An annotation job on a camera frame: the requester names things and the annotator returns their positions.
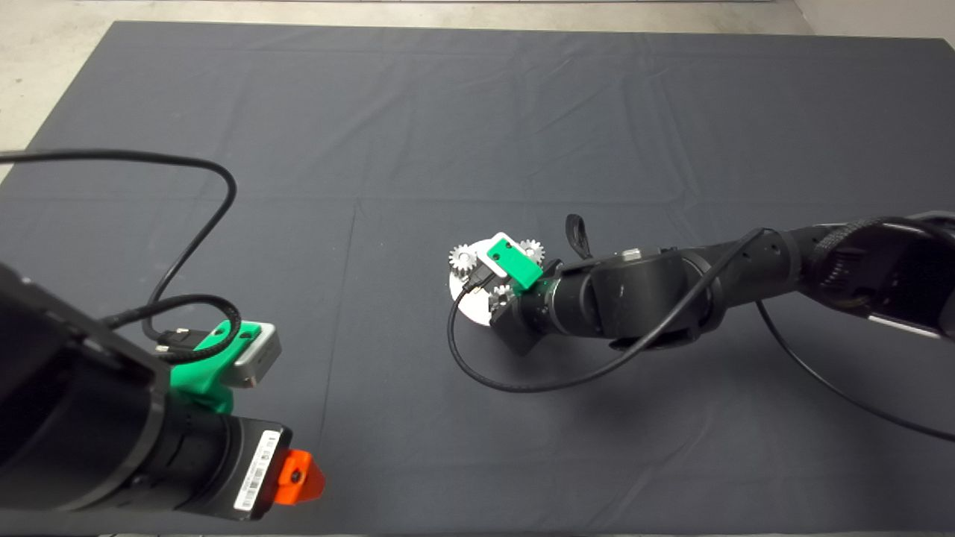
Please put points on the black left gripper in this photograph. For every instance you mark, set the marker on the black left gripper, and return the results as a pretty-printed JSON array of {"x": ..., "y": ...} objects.
[{"x": 224, "y": 468}]

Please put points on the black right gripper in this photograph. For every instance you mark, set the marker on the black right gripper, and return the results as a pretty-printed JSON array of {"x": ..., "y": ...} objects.
[{"x": 526, "y": 321}]

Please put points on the small steel bevel gear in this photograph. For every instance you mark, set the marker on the small steel bevel gear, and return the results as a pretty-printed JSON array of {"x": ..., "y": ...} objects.
[{"x": 500, "y": 297}]

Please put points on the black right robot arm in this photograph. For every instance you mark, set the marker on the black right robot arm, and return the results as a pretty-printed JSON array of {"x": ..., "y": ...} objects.
[{"x": 642, "y": 294}]

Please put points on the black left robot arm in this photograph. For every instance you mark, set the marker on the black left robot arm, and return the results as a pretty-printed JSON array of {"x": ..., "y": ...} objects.
[{"x": 74, "y": 399}]

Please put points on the steel spur gear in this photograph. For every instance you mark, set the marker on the steel spur gear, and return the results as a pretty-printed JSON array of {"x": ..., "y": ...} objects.
[
  {"x": 459, "y": 259},
  {"x": 532, "y": 246}
]

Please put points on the round metal plate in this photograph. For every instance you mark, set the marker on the round metal plate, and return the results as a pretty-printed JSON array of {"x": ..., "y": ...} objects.
[{"x": 466, "y": 306}]

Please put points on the dark grey table cloth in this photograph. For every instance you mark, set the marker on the dark grey table cloth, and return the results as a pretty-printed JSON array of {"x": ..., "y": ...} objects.
[{"x": 597, "y": 462}]

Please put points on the green right camera mount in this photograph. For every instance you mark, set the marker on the green right camera mount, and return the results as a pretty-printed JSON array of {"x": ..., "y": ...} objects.
[{"x": 515, "y": 262}]

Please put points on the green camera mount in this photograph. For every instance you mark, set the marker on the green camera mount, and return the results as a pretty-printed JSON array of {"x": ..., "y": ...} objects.
[
  {"x": 515, "y": 262},
  {"x": 195, "y": 382}
]

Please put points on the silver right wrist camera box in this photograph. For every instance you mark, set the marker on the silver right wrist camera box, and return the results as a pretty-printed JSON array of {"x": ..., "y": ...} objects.
[{"x": 492, "y": 267}]

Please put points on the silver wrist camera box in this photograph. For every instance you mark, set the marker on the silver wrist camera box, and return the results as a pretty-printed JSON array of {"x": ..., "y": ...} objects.
[
  {"x": 492, "y": 267},
  {"x": 257, "y": 365}
]

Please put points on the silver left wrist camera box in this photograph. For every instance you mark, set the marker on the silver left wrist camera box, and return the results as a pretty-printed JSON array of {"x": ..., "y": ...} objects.
[{"x": 257, "y": 365}]

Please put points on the green left camera mount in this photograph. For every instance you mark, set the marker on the green left camera mount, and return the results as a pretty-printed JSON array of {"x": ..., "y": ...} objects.
[{"x": 195, "y": 382}]

